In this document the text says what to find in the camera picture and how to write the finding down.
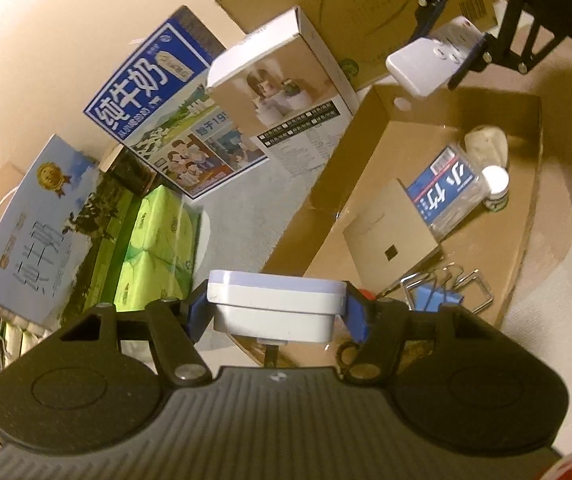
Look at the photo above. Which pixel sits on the blue binder clip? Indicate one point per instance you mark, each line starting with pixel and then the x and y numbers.
pixel 436 297

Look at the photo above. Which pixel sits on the green tissue pack bundle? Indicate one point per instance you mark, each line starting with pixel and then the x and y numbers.
pixel 156 250

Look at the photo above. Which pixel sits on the blue milk carton box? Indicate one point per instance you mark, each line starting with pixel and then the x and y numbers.
pixel 141 95

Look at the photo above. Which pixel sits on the small dark box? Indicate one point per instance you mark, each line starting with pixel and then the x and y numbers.
pixel 131 172

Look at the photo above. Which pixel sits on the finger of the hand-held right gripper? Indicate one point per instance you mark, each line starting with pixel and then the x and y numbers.
pixel 428 10
pixel 468 62

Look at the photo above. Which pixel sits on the white plug-in night light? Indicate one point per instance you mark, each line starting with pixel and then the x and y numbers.
pixel 276 305

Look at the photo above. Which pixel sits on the green landscape milk carton box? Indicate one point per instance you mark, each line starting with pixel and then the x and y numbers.
pixel 41 240

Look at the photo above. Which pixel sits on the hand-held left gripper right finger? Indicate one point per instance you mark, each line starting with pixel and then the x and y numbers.
pixel 358 315

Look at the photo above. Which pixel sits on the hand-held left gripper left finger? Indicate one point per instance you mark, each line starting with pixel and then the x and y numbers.
pixel 198 310

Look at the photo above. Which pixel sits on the leopard print hair claw clip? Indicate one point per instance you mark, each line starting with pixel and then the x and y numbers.
pixel 346 350

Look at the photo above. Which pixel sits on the white power strip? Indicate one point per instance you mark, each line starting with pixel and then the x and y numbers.
pixel 426 65

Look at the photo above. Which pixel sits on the white humidifier box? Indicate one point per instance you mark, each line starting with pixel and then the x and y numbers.
pixel 286 110

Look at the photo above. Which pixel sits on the small gold box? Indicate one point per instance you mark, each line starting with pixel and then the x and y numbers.
pixel 391 230

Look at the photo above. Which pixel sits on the shallow cardboard tray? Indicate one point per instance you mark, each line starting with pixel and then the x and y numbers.
pixel 491 240

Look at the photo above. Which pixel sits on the large brown cardboard box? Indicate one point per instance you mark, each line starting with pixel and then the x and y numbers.
pixel 366 10

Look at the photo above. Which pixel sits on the green and white jar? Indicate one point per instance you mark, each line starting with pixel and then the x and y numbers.
pixel 495 177

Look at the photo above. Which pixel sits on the red and white cat figurine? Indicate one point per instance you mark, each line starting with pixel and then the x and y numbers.
pixel 366 292

